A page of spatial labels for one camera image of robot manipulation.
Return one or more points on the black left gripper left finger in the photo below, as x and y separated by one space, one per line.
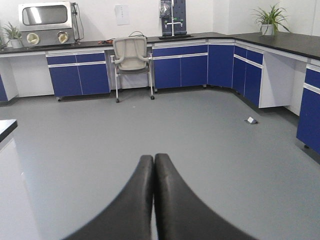
128 216

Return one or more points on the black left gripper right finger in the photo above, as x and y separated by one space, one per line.
180 214

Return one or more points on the floor outlet box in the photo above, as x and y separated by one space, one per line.
252 121

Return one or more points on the black island bench corner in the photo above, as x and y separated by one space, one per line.
7 127

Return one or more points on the beige office chair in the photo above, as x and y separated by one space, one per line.
131 58

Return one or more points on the blue lab bench cabinets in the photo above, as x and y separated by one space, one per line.
260 68

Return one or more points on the black pegboard drying rack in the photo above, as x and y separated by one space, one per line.
172 14

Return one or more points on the stainless steel glove box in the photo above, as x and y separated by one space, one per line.
50 23

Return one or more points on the potted plant right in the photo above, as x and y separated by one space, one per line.
270 20

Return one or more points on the potted plant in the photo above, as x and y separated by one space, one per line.
12 35
270 20

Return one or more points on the potted plant left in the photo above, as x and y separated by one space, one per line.
12 35

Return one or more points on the white paper wall notice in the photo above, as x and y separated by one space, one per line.
122 14

